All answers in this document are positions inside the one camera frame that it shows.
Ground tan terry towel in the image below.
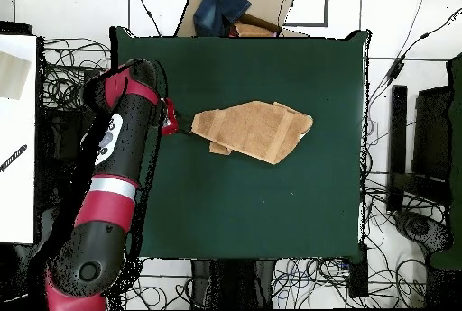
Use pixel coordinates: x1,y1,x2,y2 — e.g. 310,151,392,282
189,100,314,166

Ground dark green table cloth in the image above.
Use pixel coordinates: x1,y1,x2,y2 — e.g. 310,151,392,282
109,25,371,261

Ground black equipment rack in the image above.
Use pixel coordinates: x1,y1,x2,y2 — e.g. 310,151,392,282
37,67,106,204

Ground blue jeans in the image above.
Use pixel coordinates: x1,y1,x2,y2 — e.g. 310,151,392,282
192,0,253,38

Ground dark brown garment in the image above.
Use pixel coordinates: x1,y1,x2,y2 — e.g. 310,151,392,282
237,12,283,35

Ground black striped pen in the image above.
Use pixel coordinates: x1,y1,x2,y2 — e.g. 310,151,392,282
0,143,29,173

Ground beige paper sheet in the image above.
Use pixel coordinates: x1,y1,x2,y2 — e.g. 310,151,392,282
0,50,32,101

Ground white desk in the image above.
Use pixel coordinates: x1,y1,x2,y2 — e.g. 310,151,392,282
0,34,39,245

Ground black rectangular box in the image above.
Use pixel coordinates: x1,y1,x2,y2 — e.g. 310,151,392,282
347,243,369,299

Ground dark green fabric furniture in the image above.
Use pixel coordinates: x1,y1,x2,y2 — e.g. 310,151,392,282
429,52,462,272

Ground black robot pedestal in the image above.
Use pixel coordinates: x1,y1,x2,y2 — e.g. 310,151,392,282
190,258,277,310

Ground black metal frame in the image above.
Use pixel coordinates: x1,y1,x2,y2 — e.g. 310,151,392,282
385,84,452,215

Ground black cable with adapter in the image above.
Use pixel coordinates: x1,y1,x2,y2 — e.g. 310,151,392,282
367,7,462,110

